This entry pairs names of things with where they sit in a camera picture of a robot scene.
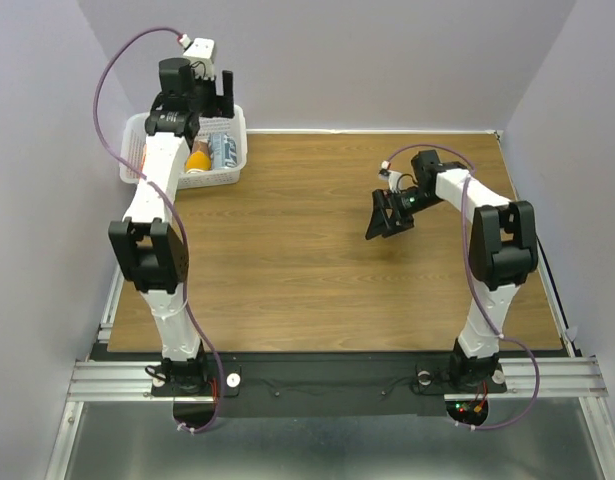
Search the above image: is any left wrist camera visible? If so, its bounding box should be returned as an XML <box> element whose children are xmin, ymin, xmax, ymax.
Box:
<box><xmin>178</xmin><ymin>34</ymin><xmax>216</xmax><ymax>80</ymax></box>

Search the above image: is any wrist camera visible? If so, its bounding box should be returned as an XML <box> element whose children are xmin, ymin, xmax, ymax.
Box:
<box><xmin>378</xmin><ymin>160</ymin><xmax>403</xmax><ymax>193</ymax></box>
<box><xmin>178</xmin><ymin>34</ymin><xmax>216</xmax><ymax>80</ymax></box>

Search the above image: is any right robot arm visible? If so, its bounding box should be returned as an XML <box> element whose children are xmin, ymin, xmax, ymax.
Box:
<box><xmin>365</xmin><ymin>150</ymin><xmax>538</xmax><ymax>390</ymax></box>

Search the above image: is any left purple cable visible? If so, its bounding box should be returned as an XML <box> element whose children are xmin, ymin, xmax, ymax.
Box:
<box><xmin>94</xmin><ymin>27</ymin><xmax>226</xmax><ymax>435</ymax></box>

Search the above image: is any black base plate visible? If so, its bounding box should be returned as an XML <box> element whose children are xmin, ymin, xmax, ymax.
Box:
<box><xmin>145</xmin><ymin>352</ymin><xmax>506</xmax><ymax>418</ymax></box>

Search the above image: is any white plastic basket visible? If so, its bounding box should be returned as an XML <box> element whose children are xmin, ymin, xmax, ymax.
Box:
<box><xmin>120</xmin><ymin>104</ymin><xmax>248</xmax><ymax>189</ymax></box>

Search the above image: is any yellow brown rolled towel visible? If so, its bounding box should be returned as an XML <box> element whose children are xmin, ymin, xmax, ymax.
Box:
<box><xmin>185</xmin><ymin>140</ymin><xmax>212</xmax><ymax>174</ymax></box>

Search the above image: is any blue white patterned towel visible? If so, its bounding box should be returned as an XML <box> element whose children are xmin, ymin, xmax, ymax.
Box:
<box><xmin>208</xmin><ymin>133</ymin><xmax>238</xmax><ymax>170</ymax></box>

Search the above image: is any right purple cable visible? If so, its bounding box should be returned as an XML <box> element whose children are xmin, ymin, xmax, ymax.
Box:
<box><xmin>379</xmin><ymin>144</ymin><xmax>541</xmax><ymax>431</ymax></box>

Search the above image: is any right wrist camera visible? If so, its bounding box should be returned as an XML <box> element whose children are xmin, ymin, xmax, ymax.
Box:
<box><xmin>378</xmin><ymin>160</ymin><xmax>403</xmax><ymax>193</ymax></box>

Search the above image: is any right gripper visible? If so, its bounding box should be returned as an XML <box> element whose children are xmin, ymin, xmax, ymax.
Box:
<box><xmin>366</xmin><ymin>186</ymin><xmax>444</xmax><ymax>239</ymax></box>

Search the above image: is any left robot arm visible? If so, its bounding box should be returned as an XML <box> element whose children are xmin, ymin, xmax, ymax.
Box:
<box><xmin>108</xmin><ymin>57</ymin><xmax>233</xmax><ymax>395</ymax></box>

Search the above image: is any purple cable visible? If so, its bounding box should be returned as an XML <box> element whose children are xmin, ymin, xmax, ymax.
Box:
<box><xmin>379</xmin><ymin>144</ymin><xmax>541</xmax><ymax>431</ymax></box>
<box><xmin>94</xmin><ymin>27</ymin><xmax>226</xmax><ymax>435</ymax></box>

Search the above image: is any aluminium frame rail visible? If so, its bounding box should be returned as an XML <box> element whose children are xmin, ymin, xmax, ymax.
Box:
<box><xmin>44</xmin><ymin>189</ymin><xmax>611</xmax><ymax>480</ymax></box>

